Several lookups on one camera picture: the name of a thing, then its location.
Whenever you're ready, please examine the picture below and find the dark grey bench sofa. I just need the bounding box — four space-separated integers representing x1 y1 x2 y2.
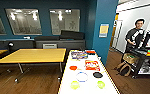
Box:
0 30 87 52

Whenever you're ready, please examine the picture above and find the white door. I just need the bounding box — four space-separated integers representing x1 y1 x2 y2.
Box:
112 19 124 52

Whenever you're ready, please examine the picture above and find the green bowl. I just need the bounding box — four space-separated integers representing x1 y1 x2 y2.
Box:
96 80 107 90
69 80 81 91

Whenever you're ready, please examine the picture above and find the yellow white-top game table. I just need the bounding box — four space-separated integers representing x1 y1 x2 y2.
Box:
57 49 121 94

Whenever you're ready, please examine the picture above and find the black wheeled cart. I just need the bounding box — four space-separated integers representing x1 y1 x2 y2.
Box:
128 33 150 80

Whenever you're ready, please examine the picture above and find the person in dark shirt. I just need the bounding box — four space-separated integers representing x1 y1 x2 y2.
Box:
124 17 149 55

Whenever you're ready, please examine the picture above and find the brown wooden door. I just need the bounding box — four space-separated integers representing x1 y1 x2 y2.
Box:
109 12 121 50

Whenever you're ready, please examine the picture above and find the orange game paddle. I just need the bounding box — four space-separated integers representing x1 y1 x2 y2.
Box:
68 65 79 71
85 49 97 56

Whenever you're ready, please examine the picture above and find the red game box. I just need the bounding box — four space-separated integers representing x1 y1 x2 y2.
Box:
84 59 101 72

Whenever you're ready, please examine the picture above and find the brown bag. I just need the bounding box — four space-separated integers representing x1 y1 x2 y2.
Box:
116 62 132 77

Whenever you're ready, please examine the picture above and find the small black round object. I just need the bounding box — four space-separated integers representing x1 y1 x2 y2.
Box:
7 41 16 50

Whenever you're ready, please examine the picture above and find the colourful stacked toy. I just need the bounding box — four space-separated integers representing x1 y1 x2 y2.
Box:
144 49 150 57

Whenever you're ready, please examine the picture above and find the colourful game box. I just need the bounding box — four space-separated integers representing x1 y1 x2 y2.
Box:
69 50 89 61

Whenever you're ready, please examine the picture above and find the pale yellow wall sign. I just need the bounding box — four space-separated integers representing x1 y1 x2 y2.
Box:
98 22 110 39

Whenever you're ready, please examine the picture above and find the brown cardboard box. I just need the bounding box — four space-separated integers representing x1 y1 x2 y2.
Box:
122 52 136 65

